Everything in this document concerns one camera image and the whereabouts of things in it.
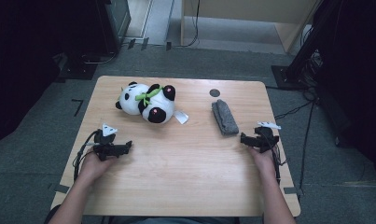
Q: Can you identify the person's right hand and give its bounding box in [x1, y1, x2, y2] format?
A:
[248, 147, 277, 179]

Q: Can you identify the light wooden desk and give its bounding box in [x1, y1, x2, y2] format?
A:
[180, 0, 321, 54]

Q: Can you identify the person's left hand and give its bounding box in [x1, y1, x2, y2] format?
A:
[79, 152, 118, 186]

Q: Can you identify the black hanging cable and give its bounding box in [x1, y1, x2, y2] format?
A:
[175, 0, 202, 49]

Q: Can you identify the black flat stand base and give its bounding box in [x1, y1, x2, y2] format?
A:
[55, 52, 99, 81]

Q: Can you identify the black tape corner mark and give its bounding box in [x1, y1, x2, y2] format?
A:
[71, 98, 85, 118]

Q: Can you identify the panda plush toy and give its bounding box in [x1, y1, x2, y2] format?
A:
[115, 81, 189, 125]

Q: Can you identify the black metal stand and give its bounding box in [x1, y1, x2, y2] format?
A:
[271, 0, 343, 91]

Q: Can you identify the dark curtain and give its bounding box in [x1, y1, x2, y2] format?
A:
[313, 0, 376, 185]
[0, 0, 100, 147]

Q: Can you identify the grey fluffy towel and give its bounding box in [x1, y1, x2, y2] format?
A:
[211, 98, 240, 137]

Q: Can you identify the dark cabinet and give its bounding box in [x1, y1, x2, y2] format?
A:
[96, 0, 132, 56]

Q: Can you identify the grey tape piece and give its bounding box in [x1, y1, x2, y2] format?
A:
[283, 186, 303, 196]
[48, 183, 71, 195]

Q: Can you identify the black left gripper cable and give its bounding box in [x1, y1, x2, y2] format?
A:
[72, 130, 100, 183]

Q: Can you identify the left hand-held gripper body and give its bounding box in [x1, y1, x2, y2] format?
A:
[92, 122, 119, 161]

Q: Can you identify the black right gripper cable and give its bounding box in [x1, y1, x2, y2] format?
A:
[270, 145, 288, 185]

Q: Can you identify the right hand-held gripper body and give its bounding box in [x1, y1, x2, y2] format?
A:
[254, 121, 283, 154]

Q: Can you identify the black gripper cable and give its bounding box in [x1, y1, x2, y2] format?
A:
[270, 145, 288, 185]
[72, 130, 100, 183]

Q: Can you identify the long black floor cable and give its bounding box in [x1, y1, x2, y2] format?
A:
[298, 99, 316, 191]

